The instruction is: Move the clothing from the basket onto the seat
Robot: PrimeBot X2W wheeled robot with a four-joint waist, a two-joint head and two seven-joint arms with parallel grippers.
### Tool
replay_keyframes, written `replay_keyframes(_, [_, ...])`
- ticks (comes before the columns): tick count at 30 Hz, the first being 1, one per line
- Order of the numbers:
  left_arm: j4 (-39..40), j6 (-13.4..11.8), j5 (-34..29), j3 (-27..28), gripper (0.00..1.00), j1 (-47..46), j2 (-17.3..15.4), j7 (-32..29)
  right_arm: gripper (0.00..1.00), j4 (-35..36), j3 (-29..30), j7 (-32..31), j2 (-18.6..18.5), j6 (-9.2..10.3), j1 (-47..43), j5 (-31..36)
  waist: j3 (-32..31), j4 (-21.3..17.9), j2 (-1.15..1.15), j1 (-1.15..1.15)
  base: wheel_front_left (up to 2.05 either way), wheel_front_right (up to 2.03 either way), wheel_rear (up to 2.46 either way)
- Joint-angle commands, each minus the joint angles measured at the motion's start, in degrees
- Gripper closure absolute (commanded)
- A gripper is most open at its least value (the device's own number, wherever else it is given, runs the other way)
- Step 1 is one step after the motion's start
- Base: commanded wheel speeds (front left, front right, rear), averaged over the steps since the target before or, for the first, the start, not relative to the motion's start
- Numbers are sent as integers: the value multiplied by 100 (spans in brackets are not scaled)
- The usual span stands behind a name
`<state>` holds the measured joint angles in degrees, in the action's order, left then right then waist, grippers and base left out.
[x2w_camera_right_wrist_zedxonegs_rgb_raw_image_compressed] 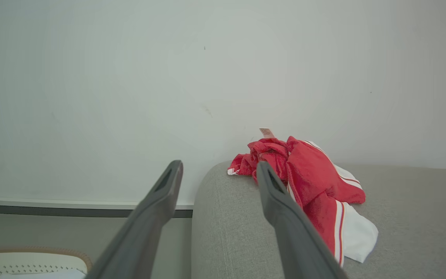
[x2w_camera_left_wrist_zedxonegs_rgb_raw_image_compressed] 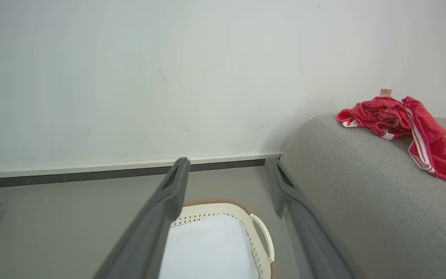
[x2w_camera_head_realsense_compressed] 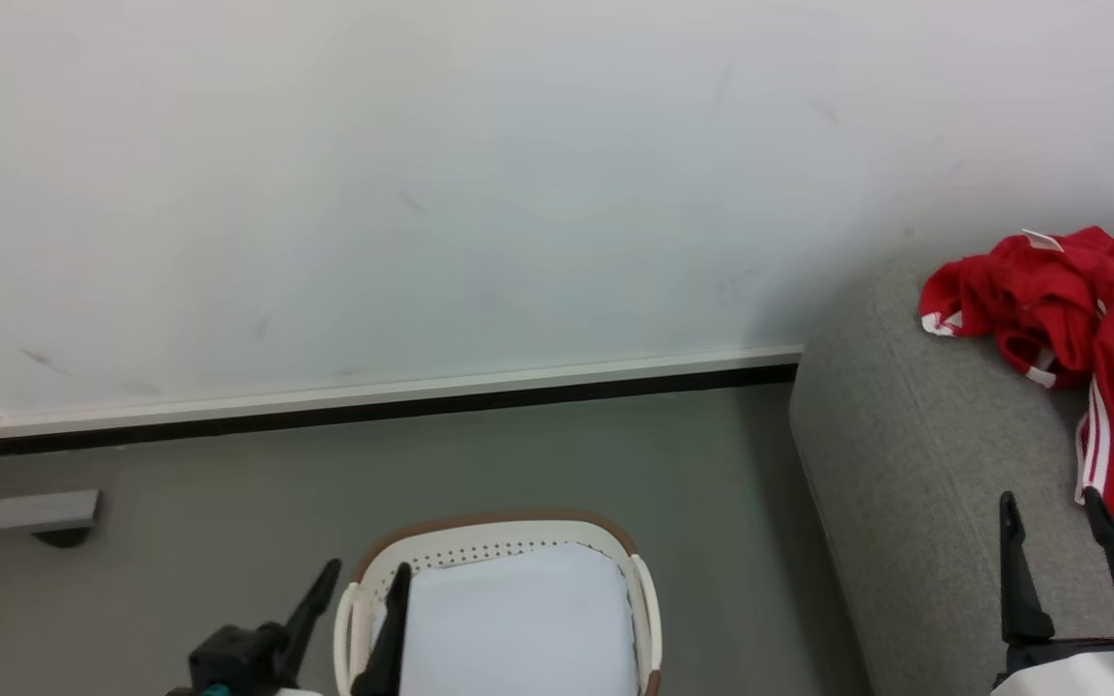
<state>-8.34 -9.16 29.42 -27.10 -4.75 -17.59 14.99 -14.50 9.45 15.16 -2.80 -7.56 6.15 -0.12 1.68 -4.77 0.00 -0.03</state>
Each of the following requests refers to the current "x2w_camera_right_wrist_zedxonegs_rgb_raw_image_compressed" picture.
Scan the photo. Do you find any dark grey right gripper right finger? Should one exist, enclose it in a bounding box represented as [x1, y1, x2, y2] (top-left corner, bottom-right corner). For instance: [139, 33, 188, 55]
[257, 161, 347, 279]

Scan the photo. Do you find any white laundry basket brown rim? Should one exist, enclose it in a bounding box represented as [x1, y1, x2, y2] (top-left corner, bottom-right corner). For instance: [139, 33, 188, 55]
[0, 246, 93, 279]

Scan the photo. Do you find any grey fabric sofa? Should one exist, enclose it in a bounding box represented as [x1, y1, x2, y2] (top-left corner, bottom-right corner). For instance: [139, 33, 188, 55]
[191, 161, 446, 279]

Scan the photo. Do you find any white wall baseboard strip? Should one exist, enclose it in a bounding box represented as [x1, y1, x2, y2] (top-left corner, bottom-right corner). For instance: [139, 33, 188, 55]
[0, 198, 194, 218]

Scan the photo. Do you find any red garment with white stripes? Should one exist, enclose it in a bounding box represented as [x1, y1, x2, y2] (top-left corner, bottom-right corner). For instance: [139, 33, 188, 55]
[286, 136, 379, 268]

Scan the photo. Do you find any red mesh shirt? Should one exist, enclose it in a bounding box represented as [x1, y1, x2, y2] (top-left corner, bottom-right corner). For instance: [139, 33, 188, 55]
[228, 128, 290, 184]

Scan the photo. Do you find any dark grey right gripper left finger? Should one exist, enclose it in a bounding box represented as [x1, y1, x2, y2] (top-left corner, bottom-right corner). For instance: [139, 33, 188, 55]
[86, 160, 184, 279]

